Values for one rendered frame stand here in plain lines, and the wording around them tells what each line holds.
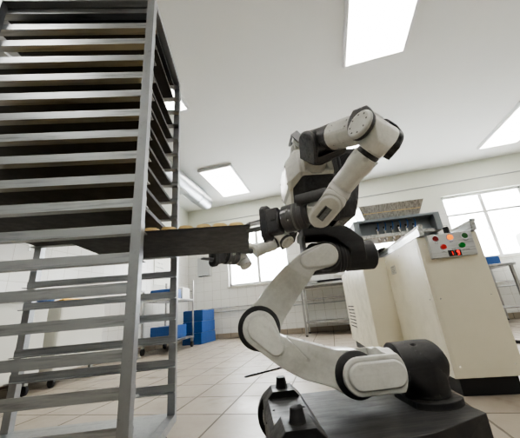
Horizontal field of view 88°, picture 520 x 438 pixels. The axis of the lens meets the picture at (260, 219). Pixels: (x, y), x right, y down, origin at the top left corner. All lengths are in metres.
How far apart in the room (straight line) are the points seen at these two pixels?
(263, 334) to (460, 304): 1.26
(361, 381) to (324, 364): 0.12
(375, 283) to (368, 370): 1.51
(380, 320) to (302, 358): 1.53
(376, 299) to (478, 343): 0.80
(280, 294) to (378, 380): 0.40
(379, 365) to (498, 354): 1.03
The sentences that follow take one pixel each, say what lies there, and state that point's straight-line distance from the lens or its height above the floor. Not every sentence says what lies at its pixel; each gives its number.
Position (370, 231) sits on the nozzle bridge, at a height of 1.09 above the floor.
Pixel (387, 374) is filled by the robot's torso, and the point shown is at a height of 0.28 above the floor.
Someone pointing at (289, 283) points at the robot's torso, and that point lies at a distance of 0.99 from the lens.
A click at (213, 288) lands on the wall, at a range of 6.32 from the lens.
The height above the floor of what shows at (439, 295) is 0.50.
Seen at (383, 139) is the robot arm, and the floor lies 0.88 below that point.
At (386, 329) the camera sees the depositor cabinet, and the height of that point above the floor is 0.28.
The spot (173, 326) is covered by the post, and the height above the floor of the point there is 0.47.
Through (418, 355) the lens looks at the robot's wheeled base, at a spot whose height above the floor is 0.32.
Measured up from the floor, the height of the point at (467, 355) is 0.19.
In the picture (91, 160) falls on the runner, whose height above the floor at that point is 1.04.
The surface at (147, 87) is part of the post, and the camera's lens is 1.18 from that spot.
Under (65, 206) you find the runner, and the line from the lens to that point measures 1.06.
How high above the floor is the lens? 0.51
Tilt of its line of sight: 19 degrees up
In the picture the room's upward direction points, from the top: 5 degrees counter-clockwise
